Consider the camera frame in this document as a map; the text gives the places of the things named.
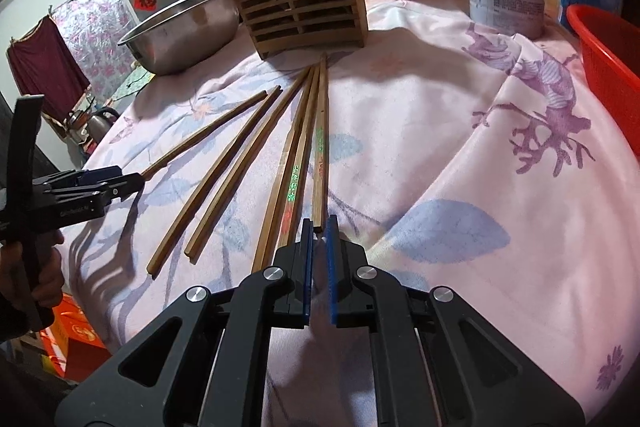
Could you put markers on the floral hanging cloth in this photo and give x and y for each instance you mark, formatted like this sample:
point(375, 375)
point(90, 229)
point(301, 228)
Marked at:
point(91, 30)

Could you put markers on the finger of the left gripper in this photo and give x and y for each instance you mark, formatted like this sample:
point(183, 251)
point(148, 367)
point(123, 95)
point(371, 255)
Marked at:
point(97, 176)
point(120, 185)

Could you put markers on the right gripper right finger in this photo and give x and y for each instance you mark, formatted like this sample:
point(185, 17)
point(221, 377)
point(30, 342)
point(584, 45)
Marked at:
point(349, 307)

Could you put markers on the orange red bag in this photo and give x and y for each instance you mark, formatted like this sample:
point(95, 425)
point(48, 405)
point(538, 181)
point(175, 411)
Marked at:
point(72, 345)

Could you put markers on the metal kettle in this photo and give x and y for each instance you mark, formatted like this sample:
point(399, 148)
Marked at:
point(97, 122)

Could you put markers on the green patterned side table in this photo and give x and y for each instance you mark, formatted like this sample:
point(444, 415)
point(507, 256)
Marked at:
point(135, 82)

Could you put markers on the wooden chopstick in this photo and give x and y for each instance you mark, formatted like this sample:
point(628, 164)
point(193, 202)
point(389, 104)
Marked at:
point(270, 226)
point(193, 204)
point(200, 135)
point(237, 173)
point(296, 187)
point(321, 150)

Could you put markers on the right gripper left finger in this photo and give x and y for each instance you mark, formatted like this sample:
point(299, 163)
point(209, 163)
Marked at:
point(292, 309)

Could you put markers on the stainless steel bowl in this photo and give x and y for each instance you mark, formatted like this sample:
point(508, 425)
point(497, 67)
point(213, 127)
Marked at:
point(181, 35)

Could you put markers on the red plastic colander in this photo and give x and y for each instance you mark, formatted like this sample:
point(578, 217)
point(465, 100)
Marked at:
point(610, 53)

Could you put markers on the maroon hanging cloth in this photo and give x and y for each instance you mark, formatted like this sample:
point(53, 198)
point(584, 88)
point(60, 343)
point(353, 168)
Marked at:
point(41, 63)

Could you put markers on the pink floral tablecloth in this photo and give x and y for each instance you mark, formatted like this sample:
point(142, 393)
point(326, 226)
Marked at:
point(457, 157)

